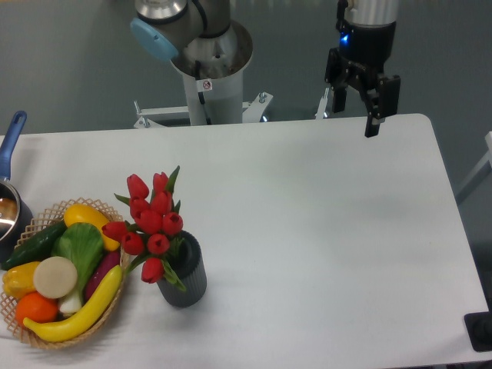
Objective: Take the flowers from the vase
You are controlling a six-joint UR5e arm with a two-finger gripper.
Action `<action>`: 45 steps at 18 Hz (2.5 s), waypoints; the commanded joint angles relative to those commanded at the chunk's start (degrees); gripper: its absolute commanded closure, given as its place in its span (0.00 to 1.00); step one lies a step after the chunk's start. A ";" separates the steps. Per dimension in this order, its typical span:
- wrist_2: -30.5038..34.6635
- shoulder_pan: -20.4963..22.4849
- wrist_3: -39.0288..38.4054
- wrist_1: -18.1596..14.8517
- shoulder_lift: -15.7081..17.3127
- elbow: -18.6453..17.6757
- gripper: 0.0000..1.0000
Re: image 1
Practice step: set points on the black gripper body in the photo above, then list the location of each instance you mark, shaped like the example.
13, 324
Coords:
359, 58

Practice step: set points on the red tulip bouquet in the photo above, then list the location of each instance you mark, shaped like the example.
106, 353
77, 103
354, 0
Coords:
153, 236

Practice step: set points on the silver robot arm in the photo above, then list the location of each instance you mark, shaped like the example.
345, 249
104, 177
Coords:
211, 52

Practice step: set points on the dark grey ribbed vase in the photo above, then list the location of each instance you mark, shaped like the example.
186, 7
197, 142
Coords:
188, 266

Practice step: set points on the black box at table edge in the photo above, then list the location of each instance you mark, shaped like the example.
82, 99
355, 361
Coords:
478, 327

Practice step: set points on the purple sweet potato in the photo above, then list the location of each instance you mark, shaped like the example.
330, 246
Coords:
107, 263

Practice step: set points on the green bok choy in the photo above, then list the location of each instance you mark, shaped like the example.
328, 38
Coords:
82, 244

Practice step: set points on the woven wicker basket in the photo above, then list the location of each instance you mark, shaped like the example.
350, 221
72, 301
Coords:
48, 217

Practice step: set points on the beige round disc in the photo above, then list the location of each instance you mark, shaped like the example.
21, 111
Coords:
55, 277

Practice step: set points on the green cucumber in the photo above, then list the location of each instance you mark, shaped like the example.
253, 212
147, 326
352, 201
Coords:
36, 248

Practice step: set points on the yellow banana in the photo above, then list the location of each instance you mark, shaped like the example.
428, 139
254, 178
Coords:
84, 319

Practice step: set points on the yellow bell pepper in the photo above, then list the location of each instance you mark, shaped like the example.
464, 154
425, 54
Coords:
19, 281

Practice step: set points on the orange fruit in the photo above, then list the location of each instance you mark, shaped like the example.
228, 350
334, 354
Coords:
36, 307

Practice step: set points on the white frame at right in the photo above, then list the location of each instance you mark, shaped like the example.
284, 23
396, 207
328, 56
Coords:
476, 175

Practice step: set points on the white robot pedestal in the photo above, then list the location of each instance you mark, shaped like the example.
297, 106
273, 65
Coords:
209, 102

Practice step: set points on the blue handled saucepan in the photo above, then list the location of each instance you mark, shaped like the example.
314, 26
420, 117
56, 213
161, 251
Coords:
15, 213

